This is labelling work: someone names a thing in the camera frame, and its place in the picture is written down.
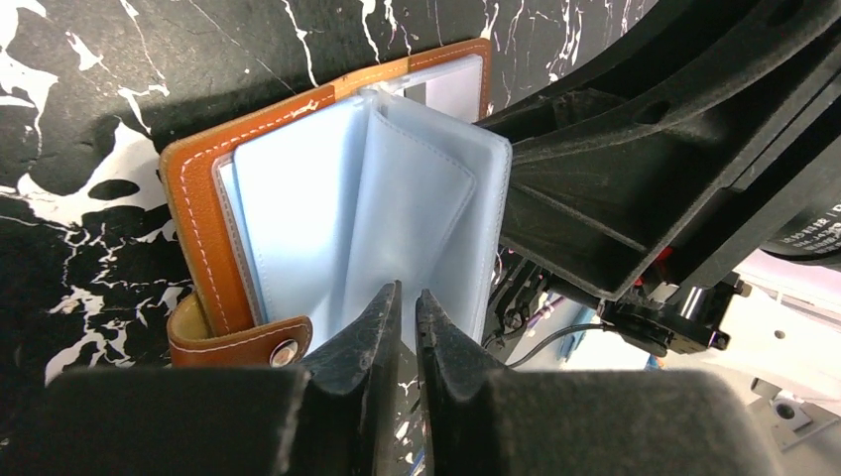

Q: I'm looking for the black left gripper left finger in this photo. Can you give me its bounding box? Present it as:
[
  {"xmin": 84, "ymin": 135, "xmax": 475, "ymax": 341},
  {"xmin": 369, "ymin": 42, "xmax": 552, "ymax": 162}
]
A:
[{"xmin": 2, "ymin": 282, "xmax": 402, "ymax": 475}]

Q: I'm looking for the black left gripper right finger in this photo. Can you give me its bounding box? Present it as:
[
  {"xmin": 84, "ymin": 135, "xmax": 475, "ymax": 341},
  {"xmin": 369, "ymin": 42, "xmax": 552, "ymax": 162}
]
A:
[{"xmin": 416, "ymin": 291, "xmax": 782, "ymax": 475}]

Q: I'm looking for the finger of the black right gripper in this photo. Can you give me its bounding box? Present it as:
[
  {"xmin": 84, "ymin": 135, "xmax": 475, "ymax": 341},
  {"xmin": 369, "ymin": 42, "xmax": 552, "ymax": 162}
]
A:
[{"xmin": 480, "ymin": 1, "xmax": 840, "ymax": 145}]

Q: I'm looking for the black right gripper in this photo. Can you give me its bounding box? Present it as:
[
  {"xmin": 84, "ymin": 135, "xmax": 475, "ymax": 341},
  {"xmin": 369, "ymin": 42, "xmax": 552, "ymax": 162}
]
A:
[{"xmin": 502, "ymin": 18, "xmax": 840, "ymax": 356}]

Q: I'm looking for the orange leather card holder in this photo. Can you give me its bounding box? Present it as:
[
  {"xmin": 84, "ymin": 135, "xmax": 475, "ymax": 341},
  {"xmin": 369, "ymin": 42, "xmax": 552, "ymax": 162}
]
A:
[{"xmin": 160, "ymin": 39, "xmax": 512, "ymax": 367}]

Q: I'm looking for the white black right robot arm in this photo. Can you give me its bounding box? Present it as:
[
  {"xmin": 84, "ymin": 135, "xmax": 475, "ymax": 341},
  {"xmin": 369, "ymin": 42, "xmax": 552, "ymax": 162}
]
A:
[{"xmin": 482, "ymin": 1, "xmax": 840, "ymax": 400}]

